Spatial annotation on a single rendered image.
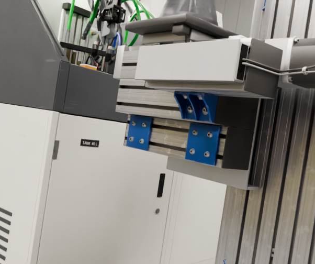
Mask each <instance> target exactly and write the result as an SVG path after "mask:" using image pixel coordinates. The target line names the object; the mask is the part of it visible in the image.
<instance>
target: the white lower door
mask: <svg viewBox="0 0 315 264"><path fill-rule="evenodd" d="M126 125H127V124H126V123H120V122H112V121H108V120H101V119H94V118H88V117H81V116H74V115H67V114H60V113H59V117H58V123H57V130H56V135H55V142H54V148H53V155H52V162H51V169H50V176H49V183H48V190H47V197H46V204H45V208H44V215H43V222H42V229H41V236H40V243H39V250H38V256H37V263H36V264H160V257H161V251H162V244H163V237H164V231H165V224H166V217H167V210H168V203H169V199H170V192H171V186H172V179H173V172H174V171H172V170H168V169H166V165H167V159H168V156H165V155H160V154H157V153H152V152H148V151H143V150H139V149H134V148H130V147H125V146H124V145H123V143H124V139H125V132H126Z"/></svg>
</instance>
